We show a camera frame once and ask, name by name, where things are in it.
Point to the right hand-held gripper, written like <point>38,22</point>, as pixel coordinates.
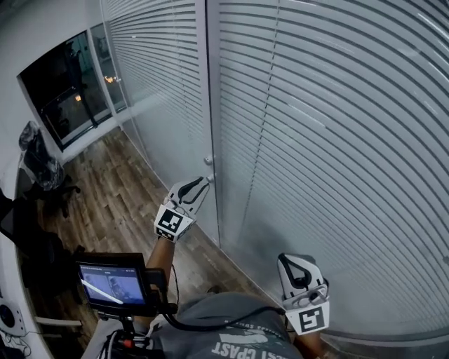
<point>310,315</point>

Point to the small black monitor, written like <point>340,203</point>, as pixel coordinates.
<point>112,284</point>

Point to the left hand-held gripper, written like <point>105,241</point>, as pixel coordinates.
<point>173,221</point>

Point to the person's left forearm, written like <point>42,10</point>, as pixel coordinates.
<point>162,254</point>

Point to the black monitor mount rig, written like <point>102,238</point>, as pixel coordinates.
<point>128,336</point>

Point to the person's dark shoe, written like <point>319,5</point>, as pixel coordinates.
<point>214,289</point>

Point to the narrow white window blinds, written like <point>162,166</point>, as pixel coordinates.
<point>158,70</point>

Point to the dark glass window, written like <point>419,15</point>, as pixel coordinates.
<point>66,87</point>

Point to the wide white window blinds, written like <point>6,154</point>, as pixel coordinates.
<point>343,140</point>

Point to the person's right forearm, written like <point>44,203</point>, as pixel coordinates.
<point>308,345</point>

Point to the white round speaker device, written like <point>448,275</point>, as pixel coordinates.
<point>8,317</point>

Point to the narrow glass window pane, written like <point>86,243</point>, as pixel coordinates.
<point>108,66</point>

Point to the black plastic-wrapped office chair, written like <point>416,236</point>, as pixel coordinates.
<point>42,164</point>

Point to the white round blind knob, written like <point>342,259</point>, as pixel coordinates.
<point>208,160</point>
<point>210,179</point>

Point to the person's grey printed shirt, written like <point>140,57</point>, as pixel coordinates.
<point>224,336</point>

